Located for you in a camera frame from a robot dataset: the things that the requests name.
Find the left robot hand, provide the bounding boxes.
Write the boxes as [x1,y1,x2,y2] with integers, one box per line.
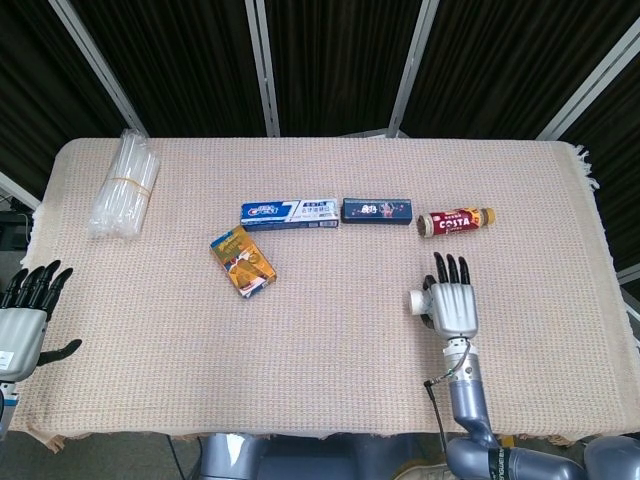
[0,259,83,383]

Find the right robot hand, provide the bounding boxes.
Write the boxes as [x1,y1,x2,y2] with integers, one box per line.
[421,252,480,341]

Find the blue white toothpaste box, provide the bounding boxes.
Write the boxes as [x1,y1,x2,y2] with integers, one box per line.
[240,197,340,232]

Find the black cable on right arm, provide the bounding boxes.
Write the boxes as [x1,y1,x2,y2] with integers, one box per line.
[422,344,474,464]

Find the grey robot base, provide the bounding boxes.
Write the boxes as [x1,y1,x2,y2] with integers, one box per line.
[198,433,266,480]

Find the bundle of clear straws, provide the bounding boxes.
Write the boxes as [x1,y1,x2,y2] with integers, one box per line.
[87,128,161,240]

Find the black folding screen panels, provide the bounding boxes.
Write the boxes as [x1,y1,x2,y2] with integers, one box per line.
[0,0,640,271]

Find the Costa coffee bottle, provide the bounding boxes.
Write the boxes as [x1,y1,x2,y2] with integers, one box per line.
[416,207,497,239]

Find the beige woven tablecloth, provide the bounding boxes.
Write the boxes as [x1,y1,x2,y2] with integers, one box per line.
[8,137,640,449]

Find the dark blue rectangular box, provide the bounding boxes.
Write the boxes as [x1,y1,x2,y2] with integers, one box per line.
[340,197,416,227]

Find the beige sneaker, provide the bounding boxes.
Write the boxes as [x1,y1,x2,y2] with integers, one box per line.
[397,462,454,480]

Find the orange blue snack box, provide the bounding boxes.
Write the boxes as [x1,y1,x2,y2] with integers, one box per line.
[209,224,278,301]

